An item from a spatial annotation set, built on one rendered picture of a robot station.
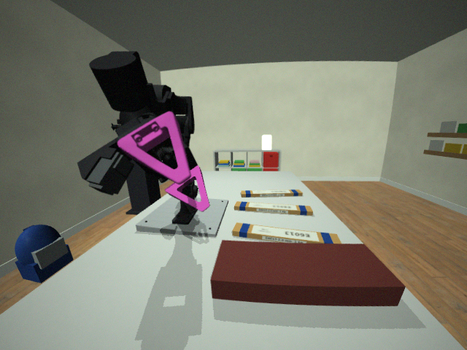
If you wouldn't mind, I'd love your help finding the white electrode pack with printed label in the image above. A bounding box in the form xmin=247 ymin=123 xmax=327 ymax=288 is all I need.
xmin=241 ymin=190 xmax=303 ymax=198

